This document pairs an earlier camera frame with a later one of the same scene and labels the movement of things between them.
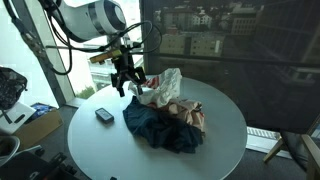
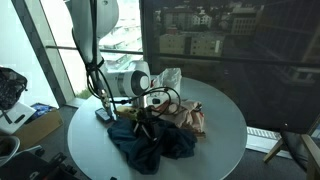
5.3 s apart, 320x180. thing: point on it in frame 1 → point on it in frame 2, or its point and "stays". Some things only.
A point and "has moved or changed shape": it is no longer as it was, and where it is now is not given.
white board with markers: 12,118 stays
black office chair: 26,165 stays
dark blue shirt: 159,128 has moved or changed shape
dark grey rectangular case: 104,115 stays
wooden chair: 299,149 stays
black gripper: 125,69 → 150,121
